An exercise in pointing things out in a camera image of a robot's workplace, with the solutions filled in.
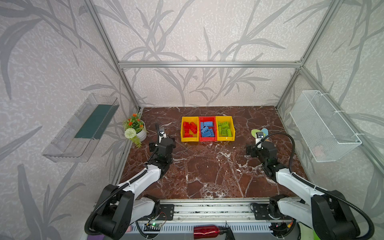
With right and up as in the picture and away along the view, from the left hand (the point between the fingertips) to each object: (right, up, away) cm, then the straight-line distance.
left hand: (163, 133), depth 86 cm
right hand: (+55, -3, +3) cm, 55 cm away
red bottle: (+23, -42, -21) cm, 53 cm away
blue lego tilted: (+27, -1, +16) cm, 31 cm away
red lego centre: (+12, +3, +16) cm, 20 cm away
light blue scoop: (+68, 0, +19) cm, 70 cm away
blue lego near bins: (+27, +5, +19) cm, 33 cm away
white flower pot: (-16, -2, +9) cm, 18 cm away
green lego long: (+38, 0, +16) cm, 42 cm away
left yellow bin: (+18, -4, +12) cm, 22 cm away
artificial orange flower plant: (-20, +4, +5) cm, 21 cm away
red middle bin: (+23, +8, +22) cm, 33 cm away
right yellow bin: (+38, +8, +22) cm, 45 cm away
